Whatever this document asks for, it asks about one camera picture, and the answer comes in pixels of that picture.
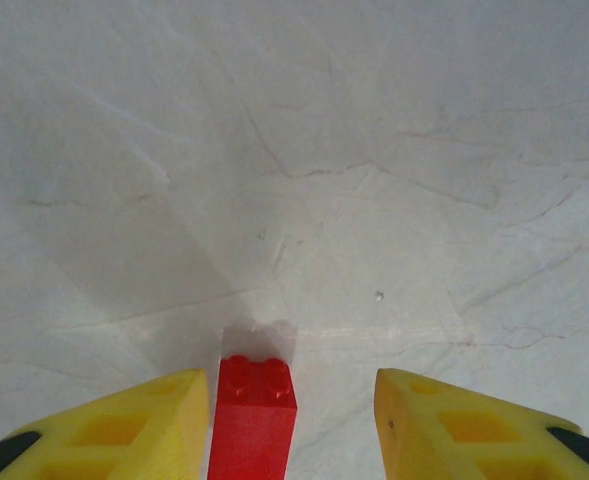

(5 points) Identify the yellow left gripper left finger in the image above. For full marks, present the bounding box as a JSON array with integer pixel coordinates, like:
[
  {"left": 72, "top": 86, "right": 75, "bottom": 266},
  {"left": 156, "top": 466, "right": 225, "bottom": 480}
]
[{"left": 0, "top": 367, "right": 211, "bottom": 480}]

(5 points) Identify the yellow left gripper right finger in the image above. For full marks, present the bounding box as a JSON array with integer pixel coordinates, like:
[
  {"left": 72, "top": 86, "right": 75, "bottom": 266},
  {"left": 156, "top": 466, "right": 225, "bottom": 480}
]
[{"left": 374, "top": 367, "right": 589, "bottom": 480}]

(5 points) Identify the red lego brick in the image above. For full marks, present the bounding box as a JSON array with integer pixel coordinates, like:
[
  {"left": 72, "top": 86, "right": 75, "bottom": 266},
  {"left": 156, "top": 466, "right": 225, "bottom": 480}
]
[{"left": 206, "top": 353, "right": 299, "bottom": 480}]

